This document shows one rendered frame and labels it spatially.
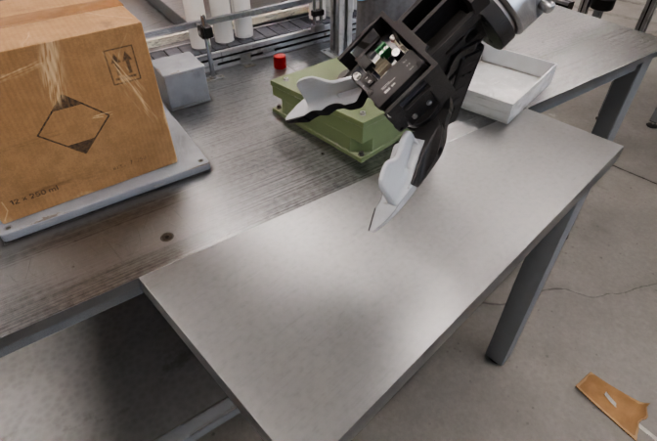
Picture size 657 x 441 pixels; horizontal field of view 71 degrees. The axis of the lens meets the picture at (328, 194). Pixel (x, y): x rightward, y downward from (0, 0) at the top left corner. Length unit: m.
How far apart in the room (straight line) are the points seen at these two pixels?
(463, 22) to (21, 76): 0.62
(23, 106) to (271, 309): 0.47
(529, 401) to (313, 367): 1.10
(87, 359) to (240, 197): 0.79
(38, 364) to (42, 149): 0.81
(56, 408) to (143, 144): 0.79
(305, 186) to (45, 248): 0.44
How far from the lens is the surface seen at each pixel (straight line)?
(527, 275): 1.34
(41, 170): 0.88
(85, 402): 1.42
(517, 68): 1.36
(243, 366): 0.64
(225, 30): 1.32
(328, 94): 0.45
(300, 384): 0.62
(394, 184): 0.39
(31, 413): 1.47
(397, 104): 0.36
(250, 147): 0.98
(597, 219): 2.32
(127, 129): 0.87
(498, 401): 1.61
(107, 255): 0.82
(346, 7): 1.34
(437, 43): 0.40
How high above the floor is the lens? 1.38
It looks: 40 degrees down
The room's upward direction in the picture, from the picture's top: straight up
